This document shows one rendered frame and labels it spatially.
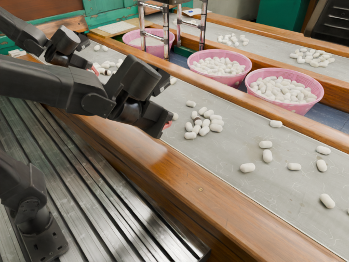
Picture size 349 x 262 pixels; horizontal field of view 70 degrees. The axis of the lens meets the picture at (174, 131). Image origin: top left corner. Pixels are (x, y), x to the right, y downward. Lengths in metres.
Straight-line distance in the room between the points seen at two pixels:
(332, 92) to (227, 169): 0.59
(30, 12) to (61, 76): 0.98
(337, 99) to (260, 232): 0.70
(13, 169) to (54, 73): 0.20
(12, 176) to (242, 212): 0.44
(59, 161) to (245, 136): 0.55
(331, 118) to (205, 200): 0.65
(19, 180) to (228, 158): 0.47
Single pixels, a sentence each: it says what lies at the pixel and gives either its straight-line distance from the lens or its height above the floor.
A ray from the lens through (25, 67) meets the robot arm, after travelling 0.44.
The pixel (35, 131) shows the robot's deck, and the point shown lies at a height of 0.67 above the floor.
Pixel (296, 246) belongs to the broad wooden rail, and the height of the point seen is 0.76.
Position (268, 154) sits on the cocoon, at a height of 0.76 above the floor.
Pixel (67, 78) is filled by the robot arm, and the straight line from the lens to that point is 0.44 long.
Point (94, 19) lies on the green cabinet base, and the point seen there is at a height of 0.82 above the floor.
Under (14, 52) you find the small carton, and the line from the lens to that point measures 1.33.
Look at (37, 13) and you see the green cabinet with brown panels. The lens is 1.42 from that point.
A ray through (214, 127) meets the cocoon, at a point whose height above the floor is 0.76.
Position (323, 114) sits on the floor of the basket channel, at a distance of 1.07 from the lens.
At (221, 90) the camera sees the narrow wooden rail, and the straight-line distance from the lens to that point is 0.90.
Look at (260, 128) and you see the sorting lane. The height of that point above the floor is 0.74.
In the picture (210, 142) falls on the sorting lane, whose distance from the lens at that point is 0.71.
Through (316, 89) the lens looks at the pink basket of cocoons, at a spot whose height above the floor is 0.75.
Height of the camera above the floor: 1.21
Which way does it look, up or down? 39 degrees down
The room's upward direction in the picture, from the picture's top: straight up
